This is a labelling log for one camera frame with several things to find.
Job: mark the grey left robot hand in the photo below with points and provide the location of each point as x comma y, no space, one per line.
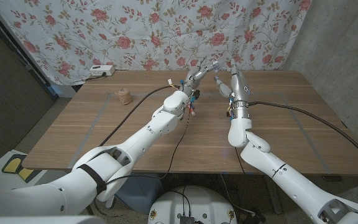
194,77

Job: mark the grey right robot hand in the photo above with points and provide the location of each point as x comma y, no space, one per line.
239,88

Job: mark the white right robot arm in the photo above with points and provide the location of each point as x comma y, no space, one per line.
291,180

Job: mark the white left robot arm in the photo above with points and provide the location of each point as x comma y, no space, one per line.
129,143

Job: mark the tan thread spool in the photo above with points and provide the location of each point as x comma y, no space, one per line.
125,96

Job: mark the red Expo marker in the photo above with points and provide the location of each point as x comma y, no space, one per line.
192,112

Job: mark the floral backdrop cloth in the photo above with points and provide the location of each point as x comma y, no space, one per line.
166,31

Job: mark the white power strip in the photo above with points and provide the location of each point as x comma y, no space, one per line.
102,70

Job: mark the grey table leg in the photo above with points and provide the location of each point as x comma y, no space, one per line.
273,194

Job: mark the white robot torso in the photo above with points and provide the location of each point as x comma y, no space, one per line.
197,205

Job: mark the blue-grey bin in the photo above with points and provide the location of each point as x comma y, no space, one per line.
141,193

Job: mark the black power adapter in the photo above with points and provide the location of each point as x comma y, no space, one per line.
255,217

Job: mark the white yellow black floor mat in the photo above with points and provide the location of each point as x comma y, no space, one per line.
12,165

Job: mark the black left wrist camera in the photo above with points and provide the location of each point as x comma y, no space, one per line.
196,93

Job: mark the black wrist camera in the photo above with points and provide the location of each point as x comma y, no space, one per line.
196,93
228,114

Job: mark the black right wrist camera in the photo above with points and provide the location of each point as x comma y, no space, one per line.
228,114

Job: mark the black frame bar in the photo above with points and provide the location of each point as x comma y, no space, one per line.
15,49

